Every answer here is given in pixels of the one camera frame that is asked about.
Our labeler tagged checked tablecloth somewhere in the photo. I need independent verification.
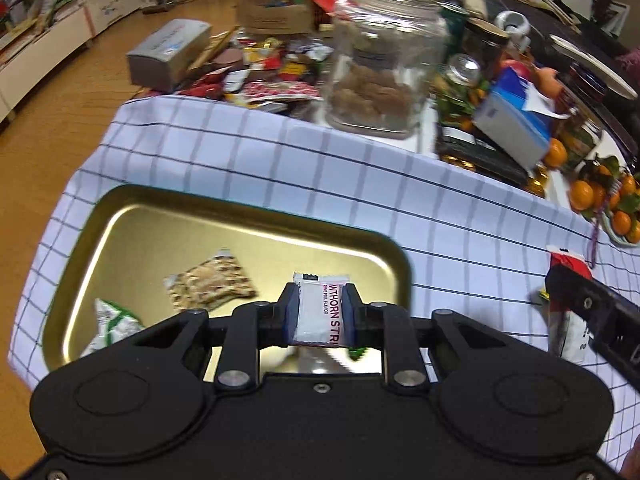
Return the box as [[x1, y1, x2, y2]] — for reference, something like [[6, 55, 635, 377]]
[[7, 92, 640, 471]]

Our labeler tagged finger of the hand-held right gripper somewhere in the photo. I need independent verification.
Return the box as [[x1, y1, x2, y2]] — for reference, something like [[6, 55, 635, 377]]
[[545, 265, 640, 386]]

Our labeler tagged white red-striped snack packet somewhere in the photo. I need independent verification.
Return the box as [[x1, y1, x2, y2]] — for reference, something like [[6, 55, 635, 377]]
[[292, 272, 351, 348]]

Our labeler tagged brown patterned snack packet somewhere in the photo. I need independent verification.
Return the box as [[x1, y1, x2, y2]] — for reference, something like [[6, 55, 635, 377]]
[[165, 248, 257, 311]]

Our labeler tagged blue tissue pack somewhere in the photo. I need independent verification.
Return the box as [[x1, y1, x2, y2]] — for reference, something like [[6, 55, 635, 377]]
[[472, 67, 571, 171]]

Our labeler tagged grey box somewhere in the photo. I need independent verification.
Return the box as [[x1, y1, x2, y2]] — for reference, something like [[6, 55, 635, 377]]
[[126, 19, 212, 93]]

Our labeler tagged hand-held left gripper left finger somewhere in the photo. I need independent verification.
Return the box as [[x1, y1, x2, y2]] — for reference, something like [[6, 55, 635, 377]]
[[100, 282, 301, 393]]

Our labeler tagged green pea jar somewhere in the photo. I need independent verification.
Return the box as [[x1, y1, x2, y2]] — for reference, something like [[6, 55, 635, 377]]
[[557, 105, 608, 171]]

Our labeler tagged white green snack packet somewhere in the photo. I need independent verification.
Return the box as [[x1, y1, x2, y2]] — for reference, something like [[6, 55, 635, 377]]
[[80, 298, 146, 356]]

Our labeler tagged red white snack packet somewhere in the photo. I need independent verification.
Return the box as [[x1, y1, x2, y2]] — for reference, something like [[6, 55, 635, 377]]
[[539, 245, 596, 365]]

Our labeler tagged dark lidded jar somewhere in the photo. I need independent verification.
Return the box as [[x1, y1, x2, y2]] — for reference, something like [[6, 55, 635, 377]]
[[462, 17, 511, 68]]

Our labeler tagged green can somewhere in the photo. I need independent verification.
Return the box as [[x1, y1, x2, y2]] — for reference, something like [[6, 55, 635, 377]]
[[440, 2, 468, 56]]

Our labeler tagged pile of red snack wrappers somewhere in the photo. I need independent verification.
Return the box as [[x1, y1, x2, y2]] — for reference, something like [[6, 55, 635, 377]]
[[180, 30, 331, 111]]

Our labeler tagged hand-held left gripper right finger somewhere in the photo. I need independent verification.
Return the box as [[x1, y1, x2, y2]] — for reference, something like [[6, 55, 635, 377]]
[[348, 284, 531, 393]]

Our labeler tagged glass cookie jar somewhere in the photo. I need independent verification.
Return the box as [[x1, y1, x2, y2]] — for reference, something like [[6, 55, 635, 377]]
[[325, 0, 448, 138]]

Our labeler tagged pile of leafy mandarins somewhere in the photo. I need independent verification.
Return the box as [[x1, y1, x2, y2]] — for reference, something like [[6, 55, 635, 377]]
[[570, 157, 640, 243]]

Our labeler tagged mandarin orange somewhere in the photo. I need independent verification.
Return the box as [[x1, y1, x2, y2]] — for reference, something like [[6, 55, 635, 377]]
[[542, 139, 568, 168]]

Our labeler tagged gold metal tray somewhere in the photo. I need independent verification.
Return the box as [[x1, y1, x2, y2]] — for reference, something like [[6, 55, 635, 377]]
[[42, 185, 413, 376]]

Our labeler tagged white oval dish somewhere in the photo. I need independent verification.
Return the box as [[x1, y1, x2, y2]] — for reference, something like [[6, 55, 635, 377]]
[[550, 35, 638, 98]]

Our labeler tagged purple lanyard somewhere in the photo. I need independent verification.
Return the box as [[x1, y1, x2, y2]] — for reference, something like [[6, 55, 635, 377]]
[[587, 210, 601, 266]]

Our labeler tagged black flat box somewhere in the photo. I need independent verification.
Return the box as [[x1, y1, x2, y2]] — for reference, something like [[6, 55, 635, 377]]
[[437, 137, 531, 186]]

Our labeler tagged white low cabinet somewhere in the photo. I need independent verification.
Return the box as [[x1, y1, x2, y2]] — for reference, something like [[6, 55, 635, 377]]
[[0, 0, 93, 121]]

